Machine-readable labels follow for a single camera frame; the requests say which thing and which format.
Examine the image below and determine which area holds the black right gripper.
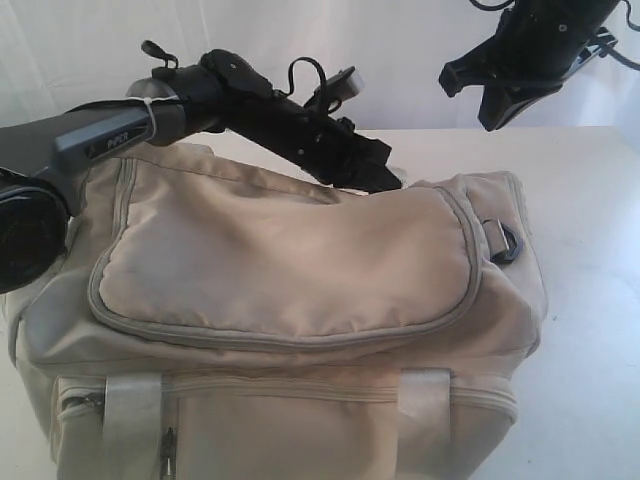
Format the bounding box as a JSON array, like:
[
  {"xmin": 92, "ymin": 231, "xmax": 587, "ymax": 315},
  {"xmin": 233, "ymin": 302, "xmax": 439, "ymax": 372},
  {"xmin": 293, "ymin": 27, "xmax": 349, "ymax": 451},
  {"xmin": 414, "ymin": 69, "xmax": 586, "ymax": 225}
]
[{"xmin": 438, "ymin": 1, "xmax": 618, "ymax": 132}]

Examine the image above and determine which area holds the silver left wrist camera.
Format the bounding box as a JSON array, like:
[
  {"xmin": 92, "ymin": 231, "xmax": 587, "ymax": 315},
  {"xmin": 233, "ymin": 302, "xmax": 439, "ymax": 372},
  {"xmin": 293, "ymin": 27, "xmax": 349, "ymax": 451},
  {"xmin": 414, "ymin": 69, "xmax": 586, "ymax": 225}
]
[{"xmin": 317, "ymin": 66, "xmax": 364, "ymax": 103}]

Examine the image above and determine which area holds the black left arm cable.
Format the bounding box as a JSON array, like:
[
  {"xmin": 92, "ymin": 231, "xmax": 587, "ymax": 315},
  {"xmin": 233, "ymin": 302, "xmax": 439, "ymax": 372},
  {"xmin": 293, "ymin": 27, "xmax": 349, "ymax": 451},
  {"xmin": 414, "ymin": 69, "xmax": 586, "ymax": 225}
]
[{"xmin": 140, "ymin": 39, "xmax": 346, "ymax": 131}]

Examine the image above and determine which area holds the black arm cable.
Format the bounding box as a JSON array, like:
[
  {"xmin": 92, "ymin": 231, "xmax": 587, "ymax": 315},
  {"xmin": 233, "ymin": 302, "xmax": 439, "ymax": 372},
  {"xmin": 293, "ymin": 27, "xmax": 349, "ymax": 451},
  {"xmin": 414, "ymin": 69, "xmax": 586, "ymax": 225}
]
[
  {"xmin": 140, "ymin": 39, "xmax": 346, "ymax": 131},
  {"xmin": 469, "ymin": 0, "xmax": 640, "ymax": 69}
]

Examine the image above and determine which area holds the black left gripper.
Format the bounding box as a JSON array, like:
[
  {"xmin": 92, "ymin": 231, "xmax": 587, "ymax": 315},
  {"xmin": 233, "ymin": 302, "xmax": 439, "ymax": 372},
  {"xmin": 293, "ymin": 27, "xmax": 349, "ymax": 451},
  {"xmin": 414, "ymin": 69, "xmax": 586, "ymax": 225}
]
[{"xmin": 298, "ymin": 117, "xmax": 403, "ymax": 193}]

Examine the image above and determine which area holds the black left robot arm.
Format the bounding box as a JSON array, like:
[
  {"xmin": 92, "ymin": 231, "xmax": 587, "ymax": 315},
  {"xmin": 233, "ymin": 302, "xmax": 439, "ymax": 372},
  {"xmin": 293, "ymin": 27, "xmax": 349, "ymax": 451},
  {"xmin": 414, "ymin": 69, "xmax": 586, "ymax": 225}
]
[{"xmin": 1, "ymin": 41, "xmax": 401, "ymax": 292}]

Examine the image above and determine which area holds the beige fabric duffel bag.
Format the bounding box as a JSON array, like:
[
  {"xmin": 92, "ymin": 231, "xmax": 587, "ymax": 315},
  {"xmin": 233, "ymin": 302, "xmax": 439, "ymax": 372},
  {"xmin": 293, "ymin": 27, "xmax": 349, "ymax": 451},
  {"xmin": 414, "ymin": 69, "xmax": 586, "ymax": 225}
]
[{"xmin": 1, "ymin": 144, "xmax": 547, "ymax": 479}]

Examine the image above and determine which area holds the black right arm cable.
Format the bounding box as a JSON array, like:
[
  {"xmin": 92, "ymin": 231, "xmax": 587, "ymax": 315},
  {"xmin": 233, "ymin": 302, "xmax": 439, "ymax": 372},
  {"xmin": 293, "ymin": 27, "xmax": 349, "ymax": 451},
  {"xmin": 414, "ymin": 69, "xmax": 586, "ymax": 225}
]
[{"xmin": 469, "ymin": 0, "xmax": 640, "ymax": 69}]

